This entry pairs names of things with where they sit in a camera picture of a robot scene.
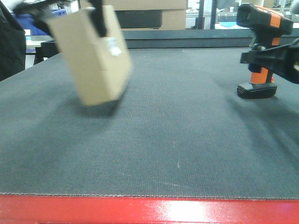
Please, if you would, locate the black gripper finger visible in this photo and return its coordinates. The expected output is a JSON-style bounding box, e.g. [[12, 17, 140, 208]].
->
[[240, 38, 299, 84], [88, 0, 107, 37], [13, 0, 69, 22]]

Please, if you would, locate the orange black barcode scanner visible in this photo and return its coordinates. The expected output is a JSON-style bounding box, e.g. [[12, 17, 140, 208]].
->
[[236, 3, 299, 99]]

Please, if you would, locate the small brown cardboard package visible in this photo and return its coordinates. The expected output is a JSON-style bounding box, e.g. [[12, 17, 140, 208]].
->
[[47, 5, 132, 105]]

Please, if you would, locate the large cardboard box background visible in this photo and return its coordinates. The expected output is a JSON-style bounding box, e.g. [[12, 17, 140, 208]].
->
[[79, 0, 188, 31]]

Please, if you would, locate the blue bin background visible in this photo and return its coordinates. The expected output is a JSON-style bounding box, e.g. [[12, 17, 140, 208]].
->
[[11, 9, 66, 36]]

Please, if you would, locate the person in black clothing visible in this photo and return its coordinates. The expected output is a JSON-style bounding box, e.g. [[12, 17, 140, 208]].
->
[[0, 3, 26, 81]]

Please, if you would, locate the white barcode label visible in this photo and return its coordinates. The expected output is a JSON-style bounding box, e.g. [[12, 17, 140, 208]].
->
[[106, 37, 122, 56]]

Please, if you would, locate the raised grey conveyor edge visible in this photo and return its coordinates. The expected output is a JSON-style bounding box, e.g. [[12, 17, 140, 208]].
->
[[41, 29, 255, 49]]

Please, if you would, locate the dark grey table mat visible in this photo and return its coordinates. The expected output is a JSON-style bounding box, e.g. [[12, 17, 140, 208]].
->
[[0, 48, 299, 199]]

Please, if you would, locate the red metal table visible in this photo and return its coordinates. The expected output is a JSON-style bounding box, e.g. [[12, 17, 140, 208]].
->
[[0, 195, 299, 224]]

